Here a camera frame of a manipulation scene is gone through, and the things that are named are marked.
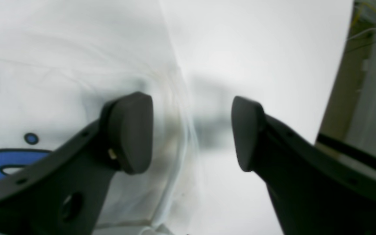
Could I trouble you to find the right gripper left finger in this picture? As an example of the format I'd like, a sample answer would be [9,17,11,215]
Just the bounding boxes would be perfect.
[0,92,153,235]

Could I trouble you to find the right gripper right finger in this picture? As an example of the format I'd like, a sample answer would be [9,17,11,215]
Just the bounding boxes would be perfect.
[231,96,376,235]

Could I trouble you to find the white printed T-shirt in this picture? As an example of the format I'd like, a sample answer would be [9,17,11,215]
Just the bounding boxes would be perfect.
[0,0,201,235]

